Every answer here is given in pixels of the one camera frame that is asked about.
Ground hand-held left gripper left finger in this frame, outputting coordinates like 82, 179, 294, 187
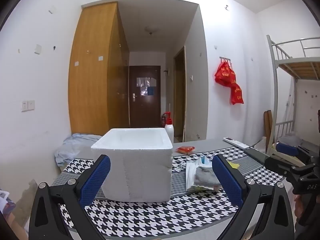
29, 154, 111, 240

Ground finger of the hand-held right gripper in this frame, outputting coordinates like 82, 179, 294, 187
264, 156, 315, 178
276, 142, 320, 164

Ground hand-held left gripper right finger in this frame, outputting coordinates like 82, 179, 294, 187
212, 154, 295, 240

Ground green printed packet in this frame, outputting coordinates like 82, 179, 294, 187
190, 183, 222, 192

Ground light blue face mask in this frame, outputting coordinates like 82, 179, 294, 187
174, 155, 213, 191

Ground white foam box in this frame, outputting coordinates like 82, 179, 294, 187
91, 127, 173, 202

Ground wooden boards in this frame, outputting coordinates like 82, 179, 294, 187
264, 110, 273, 150

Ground white remote control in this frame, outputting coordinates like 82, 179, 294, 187
222, 137, 250, 150

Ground light blue cloth pile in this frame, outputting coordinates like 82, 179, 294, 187
54, 133, 103, 167

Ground red snack packet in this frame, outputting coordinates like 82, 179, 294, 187
175, 146, 195, 155

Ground houndstooth tablecloth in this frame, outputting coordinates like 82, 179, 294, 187
49, 147, 287, 240

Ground red plastic bag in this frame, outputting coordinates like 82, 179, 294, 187
230, 84, 244, 105
214, 61, 237, 87

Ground white pump lotion bottle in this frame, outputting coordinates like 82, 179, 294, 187
164, 111, 175, 143

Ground white metal bunk bed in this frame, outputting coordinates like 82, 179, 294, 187
266, 34, 320, 155

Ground dark brown door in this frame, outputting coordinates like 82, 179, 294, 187
129, 65, 161, 128

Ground wooden wardrobe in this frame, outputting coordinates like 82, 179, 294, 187
68, 1, 130, 137

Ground white wall socket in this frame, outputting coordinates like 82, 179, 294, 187
21, 100, 35, 112

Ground wooden side door frame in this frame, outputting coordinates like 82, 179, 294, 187
173, 45, 187, 142

